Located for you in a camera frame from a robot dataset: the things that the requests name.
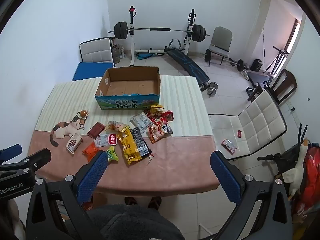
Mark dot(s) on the window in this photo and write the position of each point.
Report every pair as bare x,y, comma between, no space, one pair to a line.
292,35

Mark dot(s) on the person's dark clothing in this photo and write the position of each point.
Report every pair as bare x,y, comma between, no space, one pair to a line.
135,222

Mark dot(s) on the panda print snack packet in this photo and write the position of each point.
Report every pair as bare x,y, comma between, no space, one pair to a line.
158,131

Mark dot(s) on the dark wooden chair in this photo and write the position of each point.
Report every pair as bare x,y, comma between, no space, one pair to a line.
287,80

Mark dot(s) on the goose plush toy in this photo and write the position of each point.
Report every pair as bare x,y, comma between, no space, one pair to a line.
295,175

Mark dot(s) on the black snack packet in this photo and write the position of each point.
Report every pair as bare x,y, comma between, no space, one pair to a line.
139,141

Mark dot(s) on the blue mat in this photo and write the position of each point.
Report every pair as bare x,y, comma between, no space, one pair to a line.
87,71

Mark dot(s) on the metal dumbbell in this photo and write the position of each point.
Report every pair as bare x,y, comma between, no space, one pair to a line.
212,88

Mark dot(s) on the white quilted chair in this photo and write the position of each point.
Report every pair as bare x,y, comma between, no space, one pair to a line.
260,120

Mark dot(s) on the brown shoe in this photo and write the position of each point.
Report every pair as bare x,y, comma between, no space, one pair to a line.
130,201
154,202

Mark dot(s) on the dark red snack packet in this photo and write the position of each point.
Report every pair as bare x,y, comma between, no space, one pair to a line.
96,129

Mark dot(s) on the grey container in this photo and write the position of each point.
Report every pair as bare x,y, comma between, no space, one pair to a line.
115,53

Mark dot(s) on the large yellow snack packet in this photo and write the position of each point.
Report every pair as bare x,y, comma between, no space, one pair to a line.
128,147

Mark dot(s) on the white squat rack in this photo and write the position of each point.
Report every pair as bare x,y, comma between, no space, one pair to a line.
132,42

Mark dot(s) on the printed cardboard box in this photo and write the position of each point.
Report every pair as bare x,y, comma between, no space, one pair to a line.
127,85

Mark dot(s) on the floor barbell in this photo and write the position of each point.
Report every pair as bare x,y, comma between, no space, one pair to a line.
240,64

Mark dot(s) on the green snack packet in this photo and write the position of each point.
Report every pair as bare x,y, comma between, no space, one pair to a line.
112,154

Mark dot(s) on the red bag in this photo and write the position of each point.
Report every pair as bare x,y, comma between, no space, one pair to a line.
312,170

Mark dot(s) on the black scooter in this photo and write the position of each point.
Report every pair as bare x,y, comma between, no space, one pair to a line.
282,163

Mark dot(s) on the sit-up bench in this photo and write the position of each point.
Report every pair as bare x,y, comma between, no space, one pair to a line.
192,67

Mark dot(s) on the small red box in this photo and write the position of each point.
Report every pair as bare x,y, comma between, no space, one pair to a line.
240,133

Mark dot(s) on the grey chair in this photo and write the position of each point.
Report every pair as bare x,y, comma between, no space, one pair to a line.
222,37

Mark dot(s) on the white red label packet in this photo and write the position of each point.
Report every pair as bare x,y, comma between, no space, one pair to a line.
107,140

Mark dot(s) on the red white floor packet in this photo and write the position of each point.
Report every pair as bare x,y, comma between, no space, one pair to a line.
229,146

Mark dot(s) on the black speaker box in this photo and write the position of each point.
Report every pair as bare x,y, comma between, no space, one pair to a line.
256,65

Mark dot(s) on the black stand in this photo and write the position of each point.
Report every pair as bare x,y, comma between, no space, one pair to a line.
281,51

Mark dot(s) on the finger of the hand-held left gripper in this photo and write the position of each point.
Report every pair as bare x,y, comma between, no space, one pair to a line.
10,152
40,158

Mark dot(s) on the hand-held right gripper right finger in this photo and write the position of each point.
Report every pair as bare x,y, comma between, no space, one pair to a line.
225,178

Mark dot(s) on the yellow red snack packet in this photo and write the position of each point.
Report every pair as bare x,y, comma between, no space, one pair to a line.
156,109

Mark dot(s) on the brown white snack packet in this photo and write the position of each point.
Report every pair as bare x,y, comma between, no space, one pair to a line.
73,143

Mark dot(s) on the white grey snack packet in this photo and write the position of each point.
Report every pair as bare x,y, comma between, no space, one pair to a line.
141,121

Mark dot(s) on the orange snack packet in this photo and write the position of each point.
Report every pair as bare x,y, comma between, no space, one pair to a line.
90,150

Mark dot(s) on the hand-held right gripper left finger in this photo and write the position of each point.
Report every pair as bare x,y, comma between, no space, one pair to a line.
92,178

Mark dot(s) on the yellow white snack packet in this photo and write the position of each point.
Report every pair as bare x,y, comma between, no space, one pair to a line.
117,125

